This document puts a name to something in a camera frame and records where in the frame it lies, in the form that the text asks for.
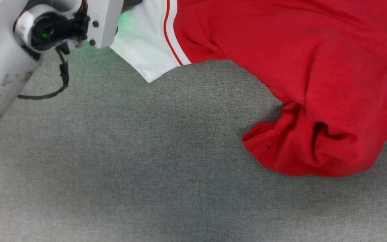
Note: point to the red jersey with white sleeves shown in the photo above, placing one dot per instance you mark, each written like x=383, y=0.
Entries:
x=331, y=67

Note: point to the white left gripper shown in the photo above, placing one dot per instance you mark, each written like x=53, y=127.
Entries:
x=105, y=20

